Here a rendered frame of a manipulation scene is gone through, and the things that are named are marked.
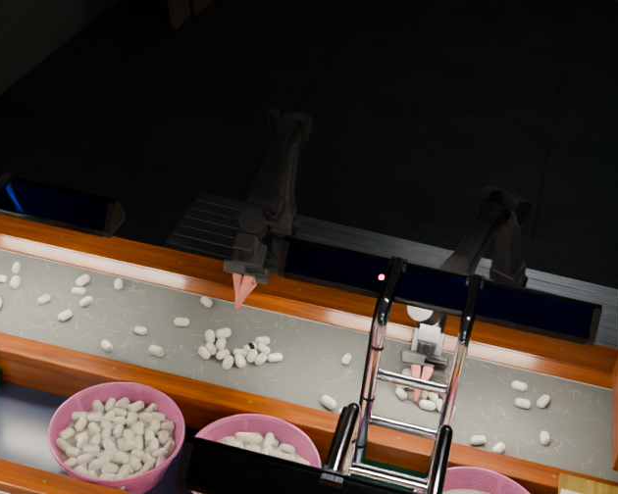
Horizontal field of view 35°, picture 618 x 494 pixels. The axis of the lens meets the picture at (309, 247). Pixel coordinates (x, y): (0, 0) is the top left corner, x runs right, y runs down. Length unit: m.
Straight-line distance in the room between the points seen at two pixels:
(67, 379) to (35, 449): 0.17
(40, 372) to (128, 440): 0.29
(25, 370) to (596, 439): 1.23
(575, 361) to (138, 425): 0.99
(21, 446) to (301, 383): 0.60
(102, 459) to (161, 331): 0.40
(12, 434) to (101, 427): 0.20
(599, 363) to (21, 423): 1.28
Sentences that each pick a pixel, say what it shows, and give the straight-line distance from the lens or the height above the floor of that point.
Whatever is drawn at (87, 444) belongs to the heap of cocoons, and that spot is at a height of 0.72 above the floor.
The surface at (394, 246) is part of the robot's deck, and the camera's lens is 2.73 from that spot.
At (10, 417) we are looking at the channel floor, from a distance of 2.20.
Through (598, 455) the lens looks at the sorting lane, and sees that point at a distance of 2.18.
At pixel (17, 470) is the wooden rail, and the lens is 1.98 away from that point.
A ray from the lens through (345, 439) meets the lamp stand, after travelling 1.53.
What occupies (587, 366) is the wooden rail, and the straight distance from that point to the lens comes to 2.34.
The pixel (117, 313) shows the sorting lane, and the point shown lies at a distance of 2.33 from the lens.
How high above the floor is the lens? 2.23
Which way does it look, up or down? 36 degrees down
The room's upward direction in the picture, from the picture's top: 6 degrees clockwise
